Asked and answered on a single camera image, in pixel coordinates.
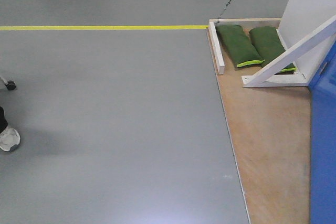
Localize plywood base of door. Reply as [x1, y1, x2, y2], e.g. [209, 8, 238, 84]
[207, 25, 311, 223]

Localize blue door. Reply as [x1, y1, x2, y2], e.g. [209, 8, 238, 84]
[310, 50, 335, 223]

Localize green sandbag left of pair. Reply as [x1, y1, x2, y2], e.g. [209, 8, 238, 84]
[216, 25, 264, 68]

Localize green sandbag of pair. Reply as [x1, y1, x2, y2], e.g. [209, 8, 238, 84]
[216, 25, 264, 68]
[249, 26, 286, 68]

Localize white diagonal support brace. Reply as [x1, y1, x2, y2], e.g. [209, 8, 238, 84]
[242, 16, 335, 88]

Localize green sandbag right of pair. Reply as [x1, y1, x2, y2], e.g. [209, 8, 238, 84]
[249, 26, 286, 68]

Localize office chair leg with caster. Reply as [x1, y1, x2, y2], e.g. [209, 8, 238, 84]
[0, 75, 16, 91]

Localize white sneaker of seated person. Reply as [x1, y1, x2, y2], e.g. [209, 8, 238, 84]
[1, 126, 20, 152]

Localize black trouser legs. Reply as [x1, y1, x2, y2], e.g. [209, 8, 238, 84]
[0, 107, 8, 133]

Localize white door wall panel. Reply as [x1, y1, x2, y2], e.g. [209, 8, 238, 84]
[278, 0, 335, 79]

